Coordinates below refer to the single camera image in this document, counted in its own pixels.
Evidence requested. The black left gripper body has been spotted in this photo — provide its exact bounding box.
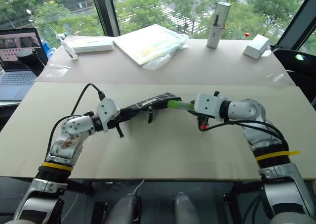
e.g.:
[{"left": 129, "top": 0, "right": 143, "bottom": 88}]
[{"left": 106, "top": 117, "right": 121, "bottom": 131}]

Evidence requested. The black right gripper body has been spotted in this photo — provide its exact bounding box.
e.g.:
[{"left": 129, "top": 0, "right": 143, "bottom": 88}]
[{"left": 189, "top": 110, "right": 211, "bottom": 132}]

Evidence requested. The green highlighter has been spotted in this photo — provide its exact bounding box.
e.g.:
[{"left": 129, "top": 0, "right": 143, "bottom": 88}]
[{"left": 167, "top": 99, "right": 195, "bottom": 110}]

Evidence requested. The clear plastic sleeve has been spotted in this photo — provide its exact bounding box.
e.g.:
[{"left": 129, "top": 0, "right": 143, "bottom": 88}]
[{"left": 142, "top": 32, "right": 190, "bottom": 70}]

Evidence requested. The black table clamp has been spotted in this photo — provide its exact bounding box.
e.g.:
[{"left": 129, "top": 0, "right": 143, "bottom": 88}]
[{"left": 66, "top": 179, "right": 95, "bottom": 196}]

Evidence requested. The plastic-wrapped paper stack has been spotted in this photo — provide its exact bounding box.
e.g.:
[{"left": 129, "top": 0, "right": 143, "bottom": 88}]
[{"left": 113, "top": 23, "right": 184, "bottom": 66}]

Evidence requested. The white flat box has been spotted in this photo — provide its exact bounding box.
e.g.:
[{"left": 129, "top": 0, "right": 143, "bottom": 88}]
[{"left": 65, "top": 36, "right": 115, "bottom": 54}]

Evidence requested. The clear plastic bag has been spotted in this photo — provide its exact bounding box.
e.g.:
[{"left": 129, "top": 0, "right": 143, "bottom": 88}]
[{"left": 45, "top": 63, "right": 72, "bottom": 78}]

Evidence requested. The white cylindrical pen case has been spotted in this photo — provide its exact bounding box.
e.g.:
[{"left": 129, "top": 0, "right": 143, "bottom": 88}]
[{"left": 206, "top": 1, "right": 232, "bottom": 49}]

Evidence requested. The white handheld tool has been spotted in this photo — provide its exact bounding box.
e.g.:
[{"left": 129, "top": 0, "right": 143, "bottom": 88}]
[{"left": 56, "top": 32, "right": 79, "bottom": 61}]

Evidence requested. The small white box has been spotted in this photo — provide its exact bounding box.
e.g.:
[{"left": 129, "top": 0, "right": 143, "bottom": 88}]
[{"left": 243, "top": 34, "right": 272, "bottom": 60}]

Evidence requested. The blue plastic item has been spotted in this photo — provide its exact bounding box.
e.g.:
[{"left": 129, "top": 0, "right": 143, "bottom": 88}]
[{"left": 40, "top": 39, "right": 59, "bottom": 61}]

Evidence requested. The open laptop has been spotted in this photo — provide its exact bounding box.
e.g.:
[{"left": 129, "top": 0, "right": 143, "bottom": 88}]
[{"left": 0, "top": 27, "right": 49, "bottom": 101}]

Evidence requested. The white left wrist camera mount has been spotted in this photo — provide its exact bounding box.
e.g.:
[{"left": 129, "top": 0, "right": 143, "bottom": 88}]
[{"left": 96, "top": 97, "right": 121, "bottom": 133}]

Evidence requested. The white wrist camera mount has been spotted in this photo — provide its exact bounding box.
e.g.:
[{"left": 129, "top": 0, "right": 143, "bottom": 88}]
[
  {"left": 194, "top": 93, "right": 229, "bottom": 119},
  {"left": 96, "top": 97, "right": 121, "bottom": 133}
]

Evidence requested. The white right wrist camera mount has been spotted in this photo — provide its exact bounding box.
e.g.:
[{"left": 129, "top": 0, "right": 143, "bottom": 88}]
[{"left": 194, "top": 93, "right": 229, "bottom": 119}]

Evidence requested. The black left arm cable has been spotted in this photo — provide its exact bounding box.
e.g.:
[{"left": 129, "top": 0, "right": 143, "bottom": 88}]
[{"left": 46, "top": 83, "right": 106, "bottom": 158}]

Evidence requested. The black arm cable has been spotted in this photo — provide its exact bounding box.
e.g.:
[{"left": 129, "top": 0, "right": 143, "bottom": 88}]
[
  {"left": 198, "top": 120, "right": 289, "bottom": 153},
  {"left": 46, "top": 83, "right": 106, "bottom": 158}
]

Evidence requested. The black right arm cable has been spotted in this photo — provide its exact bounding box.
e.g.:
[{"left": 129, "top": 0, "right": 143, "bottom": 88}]
[{"left": 198, "top": 120, "right": 289, "bottom": 153}]

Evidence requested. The thin white cable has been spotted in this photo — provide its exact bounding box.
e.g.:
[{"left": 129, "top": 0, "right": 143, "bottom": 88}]
[{"left": 128, "top": 179, "right": 146, "bottom": 197}]

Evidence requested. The dark window frame post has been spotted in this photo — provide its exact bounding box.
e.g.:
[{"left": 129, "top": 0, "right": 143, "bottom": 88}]
[
  {"left": 274, "top": 0, "right": 316, "bottom": 52},
  {"left": 89, "top": 0, "right": 121, "bottom": 37}
]

